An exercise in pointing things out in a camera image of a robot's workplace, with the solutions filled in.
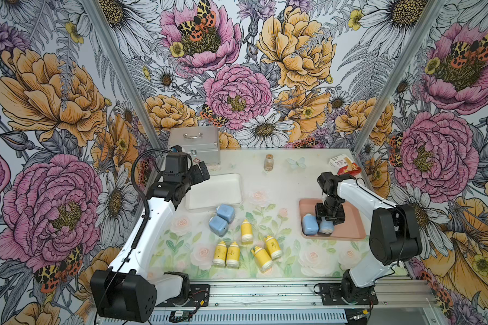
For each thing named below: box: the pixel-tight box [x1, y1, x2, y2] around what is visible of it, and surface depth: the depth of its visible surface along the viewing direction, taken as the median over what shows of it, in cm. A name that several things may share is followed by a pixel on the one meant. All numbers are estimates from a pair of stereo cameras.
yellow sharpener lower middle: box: [250, 245, 274, 273], surface depth 79 cm
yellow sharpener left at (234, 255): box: [226, 241, 241, 269], surface depth 78 cm
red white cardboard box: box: [328, 153, 362, 177], surface depth 113 cm
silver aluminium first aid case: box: [168, 125, 221, 166], surface depth 111 cm
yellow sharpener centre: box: [240, 219, 253, 245], surface depth 85 cm
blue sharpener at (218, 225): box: [208, 215, 229, 237], surface depth 87 cm
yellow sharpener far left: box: [212, 240, 228, 268], surface depth 78 cm
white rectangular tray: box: [185, 172, 244, 213], surface depth 107 cm
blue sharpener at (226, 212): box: [216, 203, 236, 223], surface depth 91 cm
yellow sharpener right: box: [264, 234, 283, 260], surface depth 80 cm
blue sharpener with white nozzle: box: [318, 216, 335, 235], surface depth 85 cm
